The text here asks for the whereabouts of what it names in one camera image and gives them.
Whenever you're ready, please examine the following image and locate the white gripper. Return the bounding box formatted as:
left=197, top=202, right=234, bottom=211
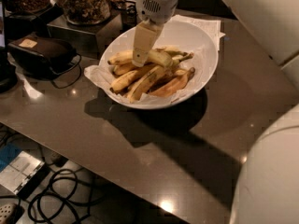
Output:
left=133, top=0, right=178, bottom=67

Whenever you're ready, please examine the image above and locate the yellow banana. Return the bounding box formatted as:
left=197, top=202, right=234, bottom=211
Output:
left=127, top=65, right=165, bottom=103
left=107, top=49, right=193, bottom=68
left=111, top=66, right=151, bottom=92

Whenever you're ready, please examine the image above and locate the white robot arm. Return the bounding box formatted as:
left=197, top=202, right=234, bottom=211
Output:
left=133, top=0, right=299, bottom=224

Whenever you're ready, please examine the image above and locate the greenish banana at back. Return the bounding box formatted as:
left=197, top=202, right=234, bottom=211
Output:
left=156, top=46, right=187, bottom=56

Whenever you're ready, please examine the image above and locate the small banana under top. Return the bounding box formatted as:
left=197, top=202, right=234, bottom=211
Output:
left=113, top=63, right=136, bottom=76

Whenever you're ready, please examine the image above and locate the white oval bowl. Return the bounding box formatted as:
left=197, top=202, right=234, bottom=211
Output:
left=98, top=21, right=219, bottom=109

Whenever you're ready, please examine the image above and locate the brownish banana right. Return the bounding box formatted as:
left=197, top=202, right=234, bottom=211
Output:
left=149, top=67, right=195, bottom=97

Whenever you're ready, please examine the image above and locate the white paper bowl liner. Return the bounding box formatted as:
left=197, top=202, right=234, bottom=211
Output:
left=83, top=44, right=207, bottom=106

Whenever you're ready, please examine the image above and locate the white paper napkin behind bowl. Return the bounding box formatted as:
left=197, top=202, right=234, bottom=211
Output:
left=169, top=14, right=226, bottom=52

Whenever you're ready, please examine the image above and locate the dark metal stand block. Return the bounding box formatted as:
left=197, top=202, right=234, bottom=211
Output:
left=48, top=10, right=122, bottom=59

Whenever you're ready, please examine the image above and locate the glass jar of granola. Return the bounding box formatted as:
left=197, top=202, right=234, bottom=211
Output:
left=58, top=0, right=111, bottom=25

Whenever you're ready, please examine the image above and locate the black device with label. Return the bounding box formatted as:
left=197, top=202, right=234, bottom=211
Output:
left=8, top=35, right=78, bottom=80

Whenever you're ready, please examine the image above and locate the white box on floor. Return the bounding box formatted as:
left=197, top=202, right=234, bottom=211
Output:
left=0, top=151, right=49, bottom=199

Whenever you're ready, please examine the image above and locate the black cable on table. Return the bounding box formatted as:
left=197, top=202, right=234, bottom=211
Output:
left=50, top=53, right=83, bottom=90

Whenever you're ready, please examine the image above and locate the black cable on floor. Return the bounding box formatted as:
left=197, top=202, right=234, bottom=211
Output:
left=27, top=167, right=107, bottom=224

